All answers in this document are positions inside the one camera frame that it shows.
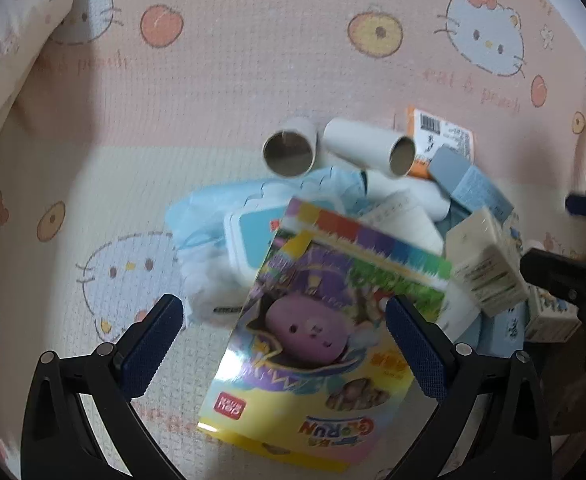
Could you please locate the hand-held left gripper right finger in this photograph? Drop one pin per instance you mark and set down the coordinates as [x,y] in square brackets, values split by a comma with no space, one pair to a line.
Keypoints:
[415,350]

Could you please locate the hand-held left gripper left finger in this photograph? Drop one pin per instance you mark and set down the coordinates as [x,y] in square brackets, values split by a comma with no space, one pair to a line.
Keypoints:
[155,340]

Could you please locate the small cartoon figure box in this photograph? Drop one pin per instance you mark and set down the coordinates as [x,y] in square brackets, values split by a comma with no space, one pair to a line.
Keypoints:
[548,310]

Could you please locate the light blue seaweed box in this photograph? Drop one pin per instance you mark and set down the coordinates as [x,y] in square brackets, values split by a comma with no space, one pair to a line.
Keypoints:
[508,330]

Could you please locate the cream printed carton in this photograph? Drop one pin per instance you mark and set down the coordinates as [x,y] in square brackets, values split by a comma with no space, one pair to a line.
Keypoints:
[483,260]

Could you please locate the grey blue printed box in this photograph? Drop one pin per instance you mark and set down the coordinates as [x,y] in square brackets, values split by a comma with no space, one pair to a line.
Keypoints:
[473,185]

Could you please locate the spiral notepad with handwriting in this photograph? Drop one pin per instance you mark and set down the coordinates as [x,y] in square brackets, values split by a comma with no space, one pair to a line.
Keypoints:
[413,220]

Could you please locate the light blue plastic bag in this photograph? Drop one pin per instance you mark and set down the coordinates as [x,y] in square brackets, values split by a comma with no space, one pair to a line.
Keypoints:
[213,200]

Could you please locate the orange white flat packet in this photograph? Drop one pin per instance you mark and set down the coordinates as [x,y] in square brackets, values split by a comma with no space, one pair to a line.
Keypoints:
[448,137]

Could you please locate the white cardboard tube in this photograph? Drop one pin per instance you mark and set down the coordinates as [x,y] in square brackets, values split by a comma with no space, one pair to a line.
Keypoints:
[408,190]

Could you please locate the grey cardboard tube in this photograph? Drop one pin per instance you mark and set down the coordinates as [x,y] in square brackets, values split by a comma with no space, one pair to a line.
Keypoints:
[300,127]
[353,140]

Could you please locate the pink cartoon printed mat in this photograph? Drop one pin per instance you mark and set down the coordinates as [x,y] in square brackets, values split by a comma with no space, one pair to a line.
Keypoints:
[273,60]

